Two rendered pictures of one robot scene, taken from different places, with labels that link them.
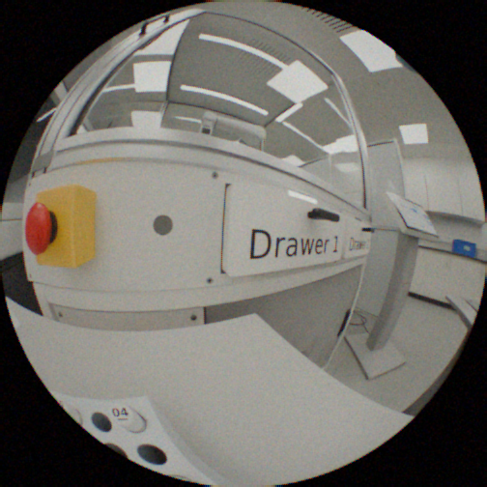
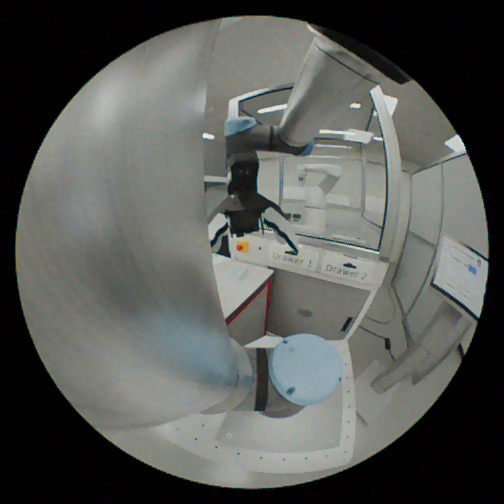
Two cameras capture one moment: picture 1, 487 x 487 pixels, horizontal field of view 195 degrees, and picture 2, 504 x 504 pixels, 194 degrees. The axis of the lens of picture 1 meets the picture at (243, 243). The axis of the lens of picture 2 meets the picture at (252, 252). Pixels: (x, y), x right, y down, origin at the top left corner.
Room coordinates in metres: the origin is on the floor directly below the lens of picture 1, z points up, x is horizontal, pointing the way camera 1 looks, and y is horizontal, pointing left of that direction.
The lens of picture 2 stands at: (-0.32, -0.61, 1.18)
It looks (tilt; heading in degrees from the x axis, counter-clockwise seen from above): 22 degrees down; 60
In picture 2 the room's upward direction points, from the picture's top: straight up
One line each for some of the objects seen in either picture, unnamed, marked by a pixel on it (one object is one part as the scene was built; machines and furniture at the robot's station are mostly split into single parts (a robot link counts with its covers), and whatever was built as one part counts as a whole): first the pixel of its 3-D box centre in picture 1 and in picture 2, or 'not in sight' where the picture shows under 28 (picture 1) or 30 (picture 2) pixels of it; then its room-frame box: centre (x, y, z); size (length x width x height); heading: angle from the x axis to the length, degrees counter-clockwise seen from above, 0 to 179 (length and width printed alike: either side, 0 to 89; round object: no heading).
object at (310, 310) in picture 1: (225, 313); (305, 285); (0.68, 0.08, 0.40); 1.03 x 0.95 x 0.80; 118
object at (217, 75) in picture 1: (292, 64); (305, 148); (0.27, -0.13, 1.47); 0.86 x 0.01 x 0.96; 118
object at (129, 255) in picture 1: (226, 226); (312, 237); (0.68, 0.09, 0.87); 1.02 x 0.95 x 0.14; 118
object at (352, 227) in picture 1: (358, 239); (347, 268); (0.38, -0.38, 0.87); 0.29 x 0.02 x 0.11; 118
